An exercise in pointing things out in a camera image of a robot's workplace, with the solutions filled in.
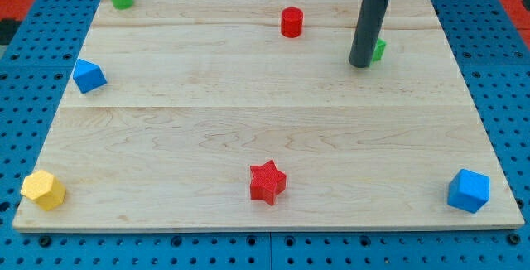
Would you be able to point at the yellow hexagon block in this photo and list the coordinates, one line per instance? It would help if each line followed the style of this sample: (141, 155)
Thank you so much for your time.
(43, 189)

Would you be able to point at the red star block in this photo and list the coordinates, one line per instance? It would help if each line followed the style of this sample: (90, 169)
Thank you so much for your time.
(267, 182)

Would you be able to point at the light wooden board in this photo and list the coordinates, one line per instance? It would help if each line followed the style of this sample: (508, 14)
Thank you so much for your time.
(200, 90)

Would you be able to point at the red cylinder block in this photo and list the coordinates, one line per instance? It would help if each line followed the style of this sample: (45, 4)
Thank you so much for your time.
(291, 22)

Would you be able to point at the small green block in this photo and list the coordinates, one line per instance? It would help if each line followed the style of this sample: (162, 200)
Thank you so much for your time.
(379, 50)

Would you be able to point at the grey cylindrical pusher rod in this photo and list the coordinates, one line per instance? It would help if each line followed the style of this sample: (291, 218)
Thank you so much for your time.
(370, 21)

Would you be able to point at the blue triangular prism block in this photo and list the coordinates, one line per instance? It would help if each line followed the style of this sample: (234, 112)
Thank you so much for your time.
(88, 76)

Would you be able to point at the blue cube block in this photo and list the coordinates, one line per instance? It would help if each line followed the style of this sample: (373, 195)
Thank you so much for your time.
(468, 191)

